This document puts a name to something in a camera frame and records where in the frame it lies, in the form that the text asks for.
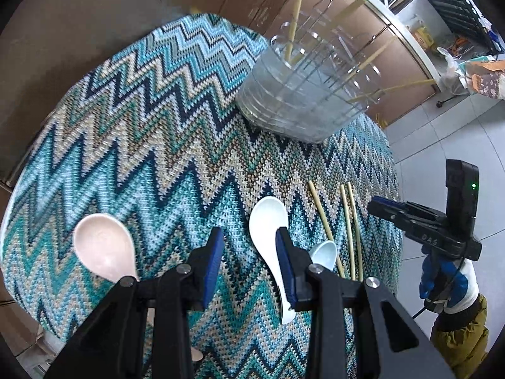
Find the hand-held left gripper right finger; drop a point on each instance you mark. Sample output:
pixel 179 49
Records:
pixel 285 268

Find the yellow package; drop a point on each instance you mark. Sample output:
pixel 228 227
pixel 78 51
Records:
pixel 423 34

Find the pale blue ceramic soup spoon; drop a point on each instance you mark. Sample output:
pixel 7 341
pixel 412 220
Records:
pixel 325 254

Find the bamboo chopstick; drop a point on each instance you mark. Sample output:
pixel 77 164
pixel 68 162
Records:
pixel 374 56
pixel 347 14
pixel 347 225
pixel 402 87
pixel 320 211
pixel 296 8
pixel 354 213

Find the white ceramic soup spoon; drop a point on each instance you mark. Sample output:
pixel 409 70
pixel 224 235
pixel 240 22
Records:
pixel 266 225

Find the floral patchwork apron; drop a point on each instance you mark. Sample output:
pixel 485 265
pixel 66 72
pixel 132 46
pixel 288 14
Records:
pixel 491 83

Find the clear plastic bag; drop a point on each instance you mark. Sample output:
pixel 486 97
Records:
pixel 453 75

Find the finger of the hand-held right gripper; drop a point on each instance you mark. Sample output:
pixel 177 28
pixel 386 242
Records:
pixel 384 204

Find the zigzag patterned table cloth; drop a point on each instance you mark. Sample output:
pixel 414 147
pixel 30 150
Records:
pixel 138 146

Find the person's right forearm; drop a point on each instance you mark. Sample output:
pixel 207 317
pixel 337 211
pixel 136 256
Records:
pixel 461 335

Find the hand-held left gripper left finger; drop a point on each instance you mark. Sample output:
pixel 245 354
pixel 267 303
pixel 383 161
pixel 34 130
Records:
pixel 211 268

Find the person's right hand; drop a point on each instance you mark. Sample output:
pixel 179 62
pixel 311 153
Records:
pixel 453 280

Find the black wall dish rack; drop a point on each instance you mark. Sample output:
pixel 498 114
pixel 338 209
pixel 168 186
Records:
pixel 457 8

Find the pink ceramic soup spoon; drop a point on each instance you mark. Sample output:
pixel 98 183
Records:
pixel 102 244

